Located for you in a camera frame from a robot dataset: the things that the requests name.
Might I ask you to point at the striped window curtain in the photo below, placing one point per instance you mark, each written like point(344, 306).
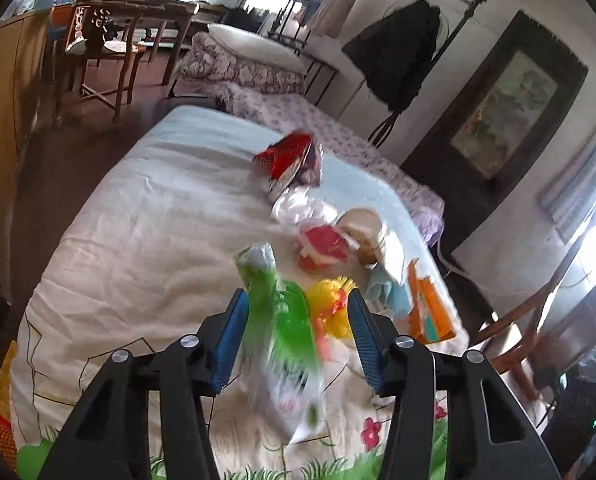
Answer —
point(578, 180)

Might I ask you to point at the black metal coat rack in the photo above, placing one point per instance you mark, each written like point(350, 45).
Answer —
point(465, 15)

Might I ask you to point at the green plastic wrapper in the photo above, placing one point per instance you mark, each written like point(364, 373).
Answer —
point(278, 330)

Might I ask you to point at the black metal stand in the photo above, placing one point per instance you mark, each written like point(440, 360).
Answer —
point(295, 15)

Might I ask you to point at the dark framed painting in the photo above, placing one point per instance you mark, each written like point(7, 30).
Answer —
point(508, 110)

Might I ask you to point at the beige curtain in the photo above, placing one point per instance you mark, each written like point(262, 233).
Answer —
point(343, 0)

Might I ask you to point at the white crumpled tissue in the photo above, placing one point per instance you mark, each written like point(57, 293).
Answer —
point(298, 207)

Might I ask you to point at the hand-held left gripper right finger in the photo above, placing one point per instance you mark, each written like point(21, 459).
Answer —
point(363, 340)

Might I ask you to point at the yellow plastic bag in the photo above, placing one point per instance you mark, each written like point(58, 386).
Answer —
point(328, 300)

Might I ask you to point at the red snack bag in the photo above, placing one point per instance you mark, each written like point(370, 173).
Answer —
point(290, 155)

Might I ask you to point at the folded floral quilt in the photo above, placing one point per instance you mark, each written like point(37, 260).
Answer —
point(213, 65)

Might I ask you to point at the black device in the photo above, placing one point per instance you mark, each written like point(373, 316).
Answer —
point(573, 410)

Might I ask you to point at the orange packet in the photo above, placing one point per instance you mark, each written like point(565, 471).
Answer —
point(428, 310)

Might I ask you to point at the red and white packet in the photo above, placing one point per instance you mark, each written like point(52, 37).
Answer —
point(323, 245)

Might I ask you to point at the light blue packet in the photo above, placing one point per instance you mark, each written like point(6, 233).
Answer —
point(390, 292)

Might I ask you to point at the wooden cabinet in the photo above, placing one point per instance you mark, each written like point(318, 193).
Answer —
point(13, 110)

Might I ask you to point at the carved wooden chair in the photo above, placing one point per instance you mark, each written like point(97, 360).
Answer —
point(123, 67)

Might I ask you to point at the purple floral bedsheet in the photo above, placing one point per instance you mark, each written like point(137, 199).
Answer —
point(338, 130)

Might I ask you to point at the wooden table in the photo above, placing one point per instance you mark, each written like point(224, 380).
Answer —
point(143, 10)

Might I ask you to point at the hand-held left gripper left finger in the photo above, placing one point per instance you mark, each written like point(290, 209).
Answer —
point(230, 340)

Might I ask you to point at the white pillow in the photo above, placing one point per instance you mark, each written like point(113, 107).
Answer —
point(253, 42)

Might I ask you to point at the plain wooden chair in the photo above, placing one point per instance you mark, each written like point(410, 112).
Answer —
point(518, 310)

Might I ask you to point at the black coat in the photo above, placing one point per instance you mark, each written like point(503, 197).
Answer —
point(398, 55)

